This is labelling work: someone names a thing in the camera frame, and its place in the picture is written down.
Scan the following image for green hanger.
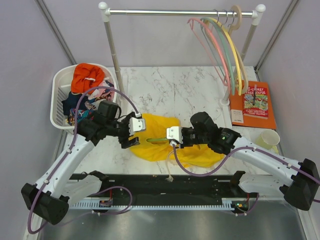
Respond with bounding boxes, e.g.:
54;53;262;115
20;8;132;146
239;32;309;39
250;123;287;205
146;137;167;143

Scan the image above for yellow shorts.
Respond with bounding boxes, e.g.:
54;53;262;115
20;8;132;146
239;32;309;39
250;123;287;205
128;112;226;182

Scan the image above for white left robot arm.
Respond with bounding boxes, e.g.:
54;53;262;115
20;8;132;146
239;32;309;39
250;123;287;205
21;100;146;225

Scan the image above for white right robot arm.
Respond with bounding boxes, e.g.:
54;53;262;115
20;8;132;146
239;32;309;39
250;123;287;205
167;111;320;211

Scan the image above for pink hanger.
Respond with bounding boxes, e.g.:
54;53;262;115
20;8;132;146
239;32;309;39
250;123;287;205
187;17;236;94

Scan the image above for yellow hanger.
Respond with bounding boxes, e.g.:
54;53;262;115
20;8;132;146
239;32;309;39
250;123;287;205
209;17;248;96

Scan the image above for colourful comic print garment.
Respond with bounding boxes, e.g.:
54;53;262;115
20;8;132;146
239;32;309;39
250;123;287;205
65;108;95;126

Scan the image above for pink patterned garment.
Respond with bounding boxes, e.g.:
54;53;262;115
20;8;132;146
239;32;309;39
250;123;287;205
88;80;114;100

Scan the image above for navy blue garment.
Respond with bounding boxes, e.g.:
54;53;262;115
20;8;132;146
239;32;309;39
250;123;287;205
61;91;90;116

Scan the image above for orange garment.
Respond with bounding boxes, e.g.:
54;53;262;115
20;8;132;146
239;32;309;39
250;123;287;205
70;63;105;94

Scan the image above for red storey treehouse book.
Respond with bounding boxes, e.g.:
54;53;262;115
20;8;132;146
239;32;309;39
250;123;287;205
242;84;269;119

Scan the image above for pale yellow mug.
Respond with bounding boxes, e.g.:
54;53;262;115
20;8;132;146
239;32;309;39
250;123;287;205
255;129;280;154

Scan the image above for white plastic laundry basket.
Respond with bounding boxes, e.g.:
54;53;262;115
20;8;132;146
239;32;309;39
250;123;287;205
49;63;119;133

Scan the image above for silver clothes rack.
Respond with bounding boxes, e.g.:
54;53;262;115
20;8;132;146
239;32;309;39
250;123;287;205
97;1;267;126

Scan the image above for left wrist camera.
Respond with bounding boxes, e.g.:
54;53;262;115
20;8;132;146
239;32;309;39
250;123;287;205
128;113;146;136

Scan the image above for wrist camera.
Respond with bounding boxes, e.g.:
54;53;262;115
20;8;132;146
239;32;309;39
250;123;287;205
166;126;183;147
128;113;146;136

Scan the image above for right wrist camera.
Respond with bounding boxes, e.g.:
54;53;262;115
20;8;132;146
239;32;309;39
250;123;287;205
166;126;183;147

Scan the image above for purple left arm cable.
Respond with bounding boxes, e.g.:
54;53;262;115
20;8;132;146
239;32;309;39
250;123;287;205
26;86;141;235

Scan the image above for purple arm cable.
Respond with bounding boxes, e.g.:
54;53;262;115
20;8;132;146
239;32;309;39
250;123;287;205
172;143;320;217
26;86;141;235

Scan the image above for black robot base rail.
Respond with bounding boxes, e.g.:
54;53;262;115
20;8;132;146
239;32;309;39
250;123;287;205
68;171;261;207

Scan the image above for white slotted cable duct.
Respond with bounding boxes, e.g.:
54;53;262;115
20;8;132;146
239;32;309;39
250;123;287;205
69;198;235;211

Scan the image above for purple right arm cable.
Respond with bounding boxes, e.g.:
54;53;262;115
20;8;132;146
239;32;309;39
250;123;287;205
172;143;320;217

